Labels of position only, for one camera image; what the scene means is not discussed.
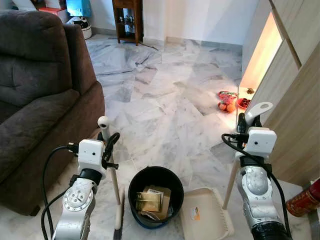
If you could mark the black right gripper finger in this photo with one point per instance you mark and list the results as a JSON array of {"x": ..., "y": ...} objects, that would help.
[{"x": 242, "y": 122}]

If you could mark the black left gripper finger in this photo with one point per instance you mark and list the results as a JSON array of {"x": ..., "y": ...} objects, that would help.
[
  {"x": 105, "y": 137},
  {"x": 115, "y": 144}
]

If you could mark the small red bowl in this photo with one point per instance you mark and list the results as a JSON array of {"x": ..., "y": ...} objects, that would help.
[{"x": 244, "y": 103}]

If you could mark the round black waste bin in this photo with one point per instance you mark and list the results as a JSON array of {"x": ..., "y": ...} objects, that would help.
[{"x": 140, "y": 180}]

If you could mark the light wood cabinet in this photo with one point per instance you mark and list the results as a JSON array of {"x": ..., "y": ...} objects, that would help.
[{"x": 295, "y": 100}]

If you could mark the shiny gold box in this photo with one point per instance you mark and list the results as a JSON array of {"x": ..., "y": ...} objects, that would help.
[{"x": 149, "y": 201}]

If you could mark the brown cardboard box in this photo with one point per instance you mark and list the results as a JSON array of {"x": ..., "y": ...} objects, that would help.
[{"x": 166, "y": 197}]

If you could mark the dark brown fabric sofa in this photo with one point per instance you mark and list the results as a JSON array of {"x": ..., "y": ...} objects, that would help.
[{"x": 40, "y": 90}]

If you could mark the red patterned canister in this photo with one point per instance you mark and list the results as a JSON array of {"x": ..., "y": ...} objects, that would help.
[{"x": 302, "y": 200}]

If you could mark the white and black rice cooker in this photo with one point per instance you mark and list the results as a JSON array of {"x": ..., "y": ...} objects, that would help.
[{"x": 80, "y": 27}]

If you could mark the dark wooden side table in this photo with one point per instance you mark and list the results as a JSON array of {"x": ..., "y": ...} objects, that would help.
[{"x": 120, "y": 10}]

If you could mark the blue box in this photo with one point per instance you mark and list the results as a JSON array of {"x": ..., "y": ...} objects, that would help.
[{"x": 79, "y": 7}]

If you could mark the flat red box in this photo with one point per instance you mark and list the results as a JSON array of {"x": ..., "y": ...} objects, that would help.
[{"x": 52, "y": 10}]

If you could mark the white box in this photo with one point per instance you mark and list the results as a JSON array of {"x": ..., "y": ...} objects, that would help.
[{"x": 24, "y": 4}]

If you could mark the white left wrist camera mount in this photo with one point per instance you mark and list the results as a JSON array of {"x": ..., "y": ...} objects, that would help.
[{"x": 90, "y": 152}]

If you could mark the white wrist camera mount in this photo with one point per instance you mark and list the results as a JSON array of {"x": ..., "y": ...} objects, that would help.
[
  {"x": 261, "y": 141},
  {"x": 90, "y": 152}
]

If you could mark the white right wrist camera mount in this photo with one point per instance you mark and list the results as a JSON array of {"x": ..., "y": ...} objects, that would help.
[{"x": 261, "y": 141}]

